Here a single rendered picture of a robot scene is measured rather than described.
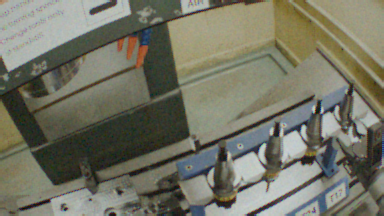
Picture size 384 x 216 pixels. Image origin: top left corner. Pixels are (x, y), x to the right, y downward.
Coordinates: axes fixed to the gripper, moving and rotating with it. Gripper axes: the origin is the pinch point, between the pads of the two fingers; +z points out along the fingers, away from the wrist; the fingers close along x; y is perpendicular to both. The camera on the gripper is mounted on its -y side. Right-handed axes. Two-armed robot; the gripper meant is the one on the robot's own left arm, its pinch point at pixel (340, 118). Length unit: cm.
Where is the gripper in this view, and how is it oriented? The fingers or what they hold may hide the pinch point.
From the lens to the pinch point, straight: 85.5
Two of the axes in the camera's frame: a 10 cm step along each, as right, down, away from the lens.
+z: -3.9, -6.6, 6.5
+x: 9.2, -3.6, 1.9
